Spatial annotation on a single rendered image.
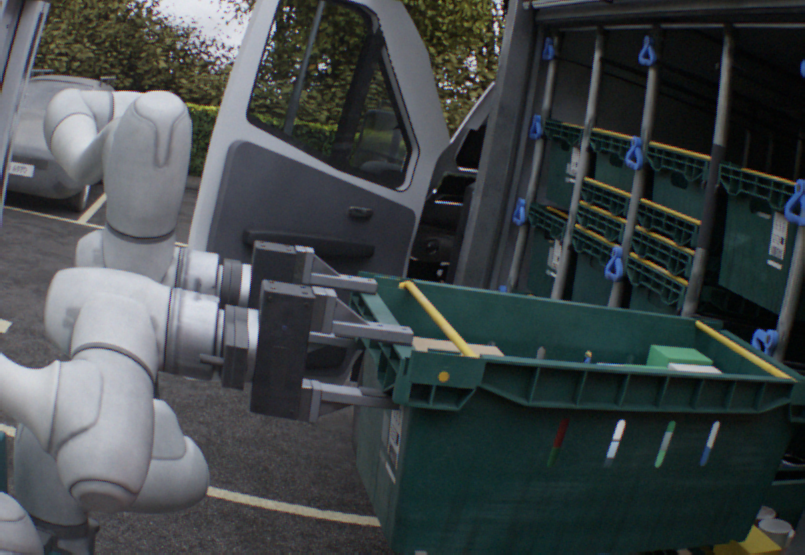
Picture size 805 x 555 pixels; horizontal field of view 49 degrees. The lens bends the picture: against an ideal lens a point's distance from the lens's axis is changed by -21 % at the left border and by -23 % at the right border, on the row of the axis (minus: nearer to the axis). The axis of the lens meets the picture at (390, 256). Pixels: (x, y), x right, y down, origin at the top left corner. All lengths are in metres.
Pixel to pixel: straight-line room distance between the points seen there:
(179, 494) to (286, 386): 0.67
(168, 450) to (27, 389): 0.76
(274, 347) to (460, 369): 0.18
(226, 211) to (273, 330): 3.09
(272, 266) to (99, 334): 0.36
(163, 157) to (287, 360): 0.29
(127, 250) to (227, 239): 2.93
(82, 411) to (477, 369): 0.40
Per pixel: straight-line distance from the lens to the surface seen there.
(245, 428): 5.24
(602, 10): 2.75
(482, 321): 1.44
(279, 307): 1.06
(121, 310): 1.04
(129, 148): 1.22
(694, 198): 2.22
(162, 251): 1.28
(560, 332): 1.47
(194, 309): 1.06
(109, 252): 1.28
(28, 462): 1.63
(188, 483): 1.72
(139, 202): 1.23
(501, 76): 3.39
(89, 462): 0.94
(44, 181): 10.14
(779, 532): 1.62
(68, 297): 1.05
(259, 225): 4.24
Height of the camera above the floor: 1.65
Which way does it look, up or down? 8 degrees down
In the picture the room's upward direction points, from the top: 12 degrees clockwise
